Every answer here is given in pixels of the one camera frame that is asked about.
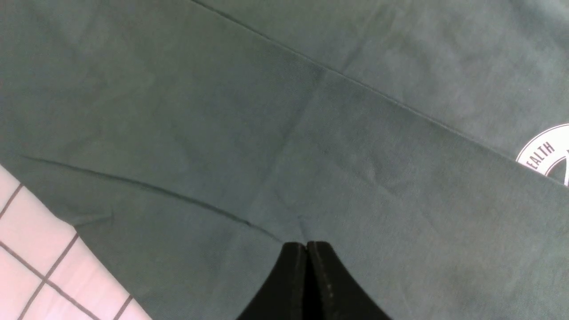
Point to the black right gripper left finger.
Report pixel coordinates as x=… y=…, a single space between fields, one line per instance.
x=281 y=295

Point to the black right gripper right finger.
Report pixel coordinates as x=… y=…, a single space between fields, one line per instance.
x=332 y=292

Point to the green long-sleeve top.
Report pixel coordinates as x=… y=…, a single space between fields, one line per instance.
x=187 y=140

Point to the white grid-pattern tablecloth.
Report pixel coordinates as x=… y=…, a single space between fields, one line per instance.
x=46 y=271

